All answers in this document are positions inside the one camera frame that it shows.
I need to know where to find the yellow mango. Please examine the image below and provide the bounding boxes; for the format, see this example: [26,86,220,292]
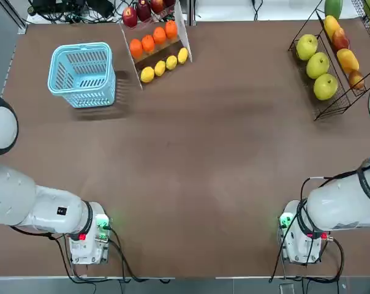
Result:
[323,15,341,39]
[336,48,360,74]

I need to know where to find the red mango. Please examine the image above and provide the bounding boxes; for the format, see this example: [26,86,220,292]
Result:
[348,69,366,90]
[331,27,350,51]

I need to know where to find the black wire fruit shelf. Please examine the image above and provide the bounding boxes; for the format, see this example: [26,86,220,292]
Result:
[288,0,370,121]

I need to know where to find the black power adapter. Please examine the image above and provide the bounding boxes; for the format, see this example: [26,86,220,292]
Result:
[86,0,115,18]

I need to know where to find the large yellow-green apple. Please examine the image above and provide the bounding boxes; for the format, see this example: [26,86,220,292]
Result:
[295,34,319,61]
[313,73,339,101]
[306,51,330,80]

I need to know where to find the black left base cable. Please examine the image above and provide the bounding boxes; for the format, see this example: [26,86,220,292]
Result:
[50,226,173,284]

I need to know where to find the clear acrylic tiered shelf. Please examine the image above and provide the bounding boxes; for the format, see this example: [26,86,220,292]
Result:
[119,0,193,91]

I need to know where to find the light blue plastic basket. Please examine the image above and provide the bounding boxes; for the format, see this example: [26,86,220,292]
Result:
[47,42,117,108]

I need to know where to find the green mango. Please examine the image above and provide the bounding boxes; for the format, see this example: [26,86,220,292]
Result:
[324,0,344,20]

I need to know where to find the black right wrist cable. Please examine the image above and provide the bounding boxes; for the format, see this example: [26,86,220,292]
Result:
[300,159,370,215]

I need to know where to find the grey metal post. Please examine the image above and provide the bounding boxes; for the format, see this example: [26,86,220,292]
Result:
[187,0,197,27]

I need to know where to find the black electronic device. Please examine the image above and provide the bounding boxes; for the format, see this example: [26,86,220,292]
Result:
[28,0,88,15]

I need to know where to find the orange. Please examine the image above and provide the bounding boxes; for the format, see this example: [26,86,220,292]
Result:
[141,35,156,53]
[165,20,178,40]
[129,39,143,59]
[153,26,167,45]

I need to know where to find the black right base cable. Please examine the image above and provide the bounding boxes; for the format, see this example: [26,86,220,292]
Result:
[269,211,345,283]

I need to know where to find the black base cable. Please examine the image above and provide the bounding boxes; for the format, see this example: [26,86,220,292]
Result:
[269,211,345,283]
[50,226,173,284]

